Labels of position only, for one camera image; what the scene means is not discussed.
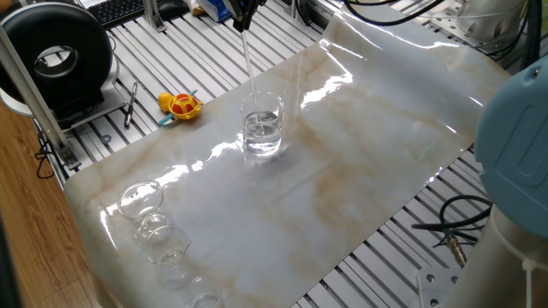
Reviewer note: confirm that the glass beaker with water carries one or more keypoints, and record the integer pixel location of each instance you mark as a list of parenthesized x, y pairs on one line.
[(263, 137)]

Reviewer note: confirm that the aluminium frame strut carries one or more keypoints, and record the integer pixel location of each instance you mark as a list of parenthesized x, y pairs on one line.
[(153, 15), (30, 94)]

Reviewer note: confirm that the black computer keyboard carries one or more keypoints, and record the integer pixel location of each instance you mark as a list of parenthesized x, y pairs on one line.
[(115, 10)]

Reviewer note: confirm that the yellow orange turtle toy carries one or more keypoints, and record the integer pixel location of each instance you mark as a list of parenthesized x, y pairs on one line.
[(184, 107)]

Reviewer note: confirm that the silver metal mount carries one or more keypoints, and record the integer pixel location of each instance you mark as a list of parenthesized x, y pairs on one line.
[(484, 21)]

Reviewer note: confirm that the medium empty glass beaker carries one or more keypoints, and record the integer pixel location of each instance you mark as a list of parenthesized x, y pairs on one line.
[(167, 246)]

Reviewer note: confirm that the small metal washer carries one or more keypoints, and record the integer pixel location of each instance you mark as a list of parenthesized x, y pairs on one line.
[(103, 139)]

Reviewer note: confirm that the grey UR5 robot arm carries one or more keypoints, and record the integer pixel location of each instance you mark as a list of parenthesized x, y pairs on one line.
[(514, 149)]

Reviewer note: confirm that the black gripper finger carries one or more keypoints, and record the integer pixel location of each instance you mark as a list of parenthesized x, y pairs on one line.
[(237, 15), (254, 6)]

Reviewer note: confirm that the blue tissue pack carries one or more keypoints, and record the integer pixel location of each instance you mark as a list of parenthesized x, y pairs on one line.
[(214, 8)]

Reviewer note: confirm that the clear glass stirring rod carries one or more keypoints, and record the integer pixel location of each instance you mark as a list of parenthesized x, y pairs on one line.
[(249, 64)]

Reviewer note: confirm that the small empty glass beaker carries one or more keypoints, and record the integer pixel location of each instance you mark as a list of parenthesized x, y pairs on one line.
[(204, 297)]

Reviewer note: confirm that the glossy marble pattern mat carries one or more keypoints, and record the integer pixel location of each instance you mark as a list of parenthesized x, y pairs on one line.
[(364, 149)]

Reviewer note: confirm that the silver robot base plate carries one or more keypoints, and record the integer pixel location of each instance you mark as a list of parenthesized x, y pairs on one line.
[(436, 286)]

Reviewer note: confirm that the large empty glass beaker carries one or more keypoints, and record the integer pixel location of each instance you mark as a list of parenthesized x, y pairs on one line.
[(141, 201)]

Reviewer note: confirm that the black pen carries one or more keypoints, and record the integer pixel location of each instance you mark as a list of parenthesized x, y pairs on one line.
[(130, 105)]

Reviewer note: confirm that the black computer mouse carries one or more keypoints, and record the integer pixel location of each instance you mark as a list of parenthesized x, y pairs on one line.
[(173, 8)]

